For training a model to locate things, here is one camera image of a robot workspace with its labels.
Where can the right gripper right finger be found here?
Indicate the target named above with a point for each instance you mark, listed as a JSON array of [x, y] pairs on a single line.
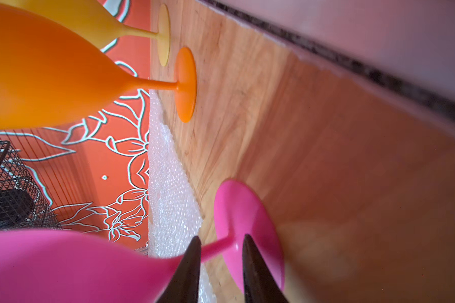
[[259, 284]]

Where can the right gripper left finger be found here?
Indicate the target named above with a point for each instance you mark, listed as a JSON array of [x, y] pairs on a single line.
[[183, 286]]

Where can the clear bubble wrap sheet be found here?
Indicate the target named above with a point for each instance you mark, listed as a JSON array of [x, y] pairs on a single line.
[[174, 213]]

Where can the pink plastic wine glass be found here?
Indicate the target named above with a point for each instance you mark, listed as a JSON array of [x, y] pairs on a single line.
[[46, 265]]

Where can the orange plastic wine glass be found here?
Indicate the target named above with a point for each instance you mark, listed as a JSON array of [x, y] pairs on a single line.
[[50, 75]]

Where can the yellow plastic wine glass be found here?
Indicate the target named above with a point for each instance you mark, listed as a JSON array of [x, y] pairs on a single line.
[[93, 22]]

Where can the black wire wall basket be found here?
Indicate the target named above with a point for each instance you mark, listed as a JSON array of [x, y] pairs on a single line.
[[22, 202]]

